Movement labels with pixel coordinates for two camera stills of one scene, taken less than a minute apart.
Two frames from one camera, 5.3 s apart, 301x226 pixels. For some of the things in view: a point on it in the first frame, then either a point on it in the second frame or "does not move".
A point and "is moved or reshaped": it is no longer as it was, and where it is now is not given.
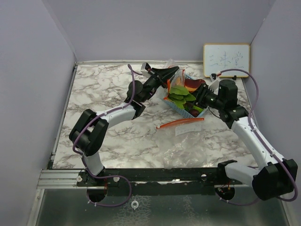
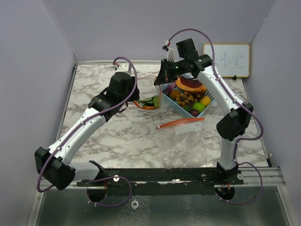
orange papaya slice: [192, 85] does not move
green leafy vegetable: [179, 95] → [153, 101]
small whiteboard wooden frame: [218, 57] does not move
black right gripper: [203, 90] → [162, 77]
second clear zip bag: [185, 144] does not move
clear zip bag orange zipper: [176, 89] is moved or reshaped
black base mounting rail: [157, 181] does not move
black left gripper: [165, 73] → [135, 96]
